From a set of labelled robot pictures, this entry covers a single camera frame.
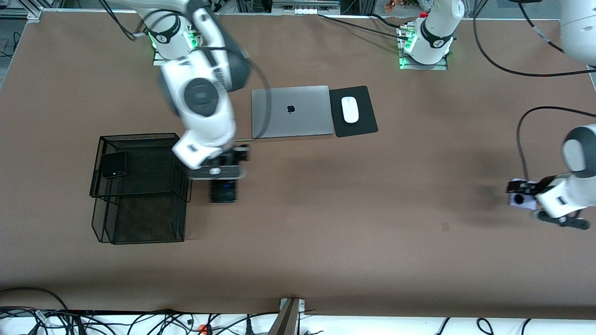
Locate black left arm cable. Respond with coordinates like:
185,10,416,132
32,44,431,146
473,0,596,183

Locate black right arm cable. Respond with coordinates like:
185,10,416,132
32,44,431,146
98,0,273,140

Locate white computer mouse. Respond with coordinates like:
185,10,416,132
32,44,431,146
341,96,359,124

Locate lilac flip phone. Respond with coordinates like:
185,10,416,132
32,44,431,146
508,179,537,210

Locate grey power strip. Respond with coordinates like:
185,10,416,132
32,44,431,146
271,0,341,15

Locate black mouse pad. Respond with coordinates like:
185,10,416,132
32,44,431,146
329,85,379,138

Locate grey metal camera post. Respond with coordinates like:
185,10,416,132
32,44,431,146
268,298,306,335

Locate small black flip phone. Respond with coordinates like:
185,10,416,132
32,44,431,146
102,151,127,179

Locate black looped floor cable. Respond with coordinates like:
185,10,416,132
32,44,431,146
0,287,70,313

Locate silver closed laptop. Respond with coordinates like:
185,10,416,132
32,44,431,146
251,85,335,139

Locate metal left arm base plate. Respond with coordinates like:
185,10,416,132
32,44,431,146
400,54,448,71

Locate tangled black floor cables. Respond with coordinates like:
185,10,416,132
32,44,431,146
0,307,280,335

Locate black table cable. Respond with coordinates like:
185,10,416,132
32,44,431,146
370,13,408,28
318,13,410,40

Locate long black slab phone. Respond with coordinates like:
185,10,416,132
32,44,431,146
210,179,239,203

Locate black mesh two-tier tray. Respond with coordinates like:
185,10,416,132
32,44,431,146
90,133,193,244

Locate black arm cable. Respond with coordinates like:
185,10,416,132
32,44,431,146
98,0,273,140
473,0,596,183

